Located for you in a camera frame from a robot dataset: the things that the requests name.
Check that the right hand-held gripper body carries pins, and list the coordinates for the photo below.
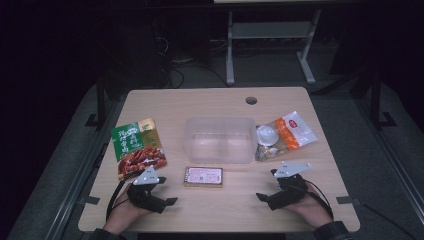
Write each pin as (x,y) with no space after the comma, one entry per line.
(288,193)

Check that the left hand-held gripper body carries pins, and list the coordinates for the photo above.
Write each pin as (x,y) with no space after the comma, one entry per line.
(144,196)

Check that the small box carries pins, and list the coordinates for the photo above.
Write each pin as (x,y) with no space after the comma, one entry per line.
(203,176)

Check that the green snack packet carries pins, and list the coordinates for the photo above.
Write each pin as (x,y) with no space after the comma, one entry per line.
(135,146)

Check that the clear plastic container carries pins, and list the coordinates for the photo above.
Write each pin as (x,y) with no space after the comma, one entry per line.
(220,140)

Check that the clear bag with orange label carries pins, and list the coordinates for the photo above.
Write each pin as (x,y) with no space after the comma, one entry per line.
(293,133)

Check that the grey tape strip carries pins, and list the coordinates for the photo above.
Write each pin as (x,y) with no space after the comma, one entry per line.
(90,200)
(346,200)

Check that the grey metal stand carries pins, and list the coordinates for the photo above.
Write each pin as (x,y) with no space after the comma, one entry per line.
(270,30)

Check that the black stand post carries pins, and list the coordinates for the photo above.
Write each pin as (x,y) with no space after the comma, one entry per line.
(101,100)
(376,96)

